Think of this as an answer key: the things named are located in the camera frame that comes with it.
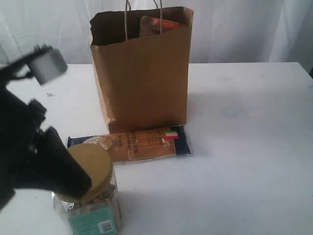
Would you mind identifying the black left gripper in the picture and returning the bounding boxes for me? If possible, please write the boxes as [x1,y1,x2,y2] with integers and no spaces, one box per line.
[0,65,92,206]

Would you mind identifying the clear jar gold lid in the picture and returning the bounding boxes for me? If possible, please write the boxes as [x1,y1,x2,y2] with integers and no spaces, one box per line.
[52,143,121,235]

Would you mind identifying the brown paper pouch orange label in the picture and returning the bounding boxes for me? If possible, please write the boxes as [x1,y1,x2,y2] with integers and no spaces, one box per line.
[139,16,180,37]

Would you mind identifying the brown paper bag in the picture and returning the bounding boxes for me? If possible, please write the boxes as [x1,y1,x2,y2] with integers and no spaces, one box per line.
[90,6,194,133]

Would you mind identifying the spaghetti packet blue orange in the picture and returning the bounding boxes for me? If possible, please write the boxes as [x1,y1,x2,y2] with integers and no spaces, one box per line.
[67,126,191,163]

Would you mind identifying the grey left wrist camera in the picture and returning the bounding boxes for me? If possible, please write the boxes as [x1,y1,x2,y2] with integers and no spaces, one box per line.
[27,44,67,85]

